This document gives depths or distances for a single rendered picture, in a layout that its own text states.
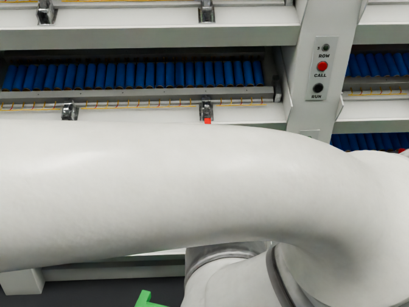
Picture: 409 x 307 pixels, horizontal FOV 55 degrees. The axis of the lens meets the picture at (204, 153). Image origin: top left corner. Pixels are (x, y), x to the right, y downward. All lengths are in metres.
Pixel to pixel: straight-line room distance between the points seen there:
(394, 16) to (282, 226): 0.64
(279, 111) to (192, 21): 0.25
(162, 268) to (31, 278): 0.34
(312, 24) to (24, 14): 0.49
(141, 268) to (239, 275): 0.82
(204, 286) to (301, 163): 0.20
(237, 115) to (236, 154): 0.62
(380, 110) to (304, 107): 0.17
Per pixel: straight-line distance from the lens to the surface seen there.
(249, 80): 0.82
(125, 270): 1.14
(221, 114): 0.78
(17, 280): 1.17
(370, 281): 0.24
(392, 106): 0.88
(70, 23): 0.72
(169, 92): 0.78
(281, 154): 0.17
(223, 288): 0.33
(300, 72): 0.74
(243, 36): 0.70
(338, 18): 0.72
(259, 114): 0.79
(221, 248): 0.38
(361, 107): 0.86
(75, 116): 0.80
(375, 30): 0.76
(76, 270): 1.16
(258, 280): 0.31
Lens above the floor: 0.92
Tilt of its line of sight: 36 degrees down
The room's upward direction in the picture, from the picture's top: straight up
